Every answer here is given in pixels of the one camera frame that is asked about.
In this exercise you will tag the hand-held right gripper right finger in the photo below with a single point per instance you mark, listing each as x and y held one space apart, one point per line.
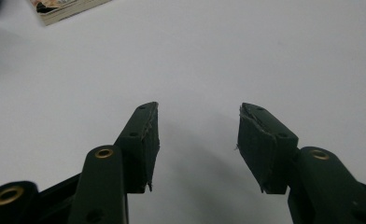
265 149

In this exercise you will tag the white table mat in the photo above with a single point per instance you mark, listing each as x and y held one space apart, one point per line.
203 62

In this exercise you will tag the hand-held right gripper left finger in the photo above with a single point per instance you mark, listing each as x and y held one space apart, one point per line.
137 149

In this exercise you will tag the illustrated magazine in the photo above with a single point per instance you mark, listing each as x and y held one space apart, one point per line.
66 11

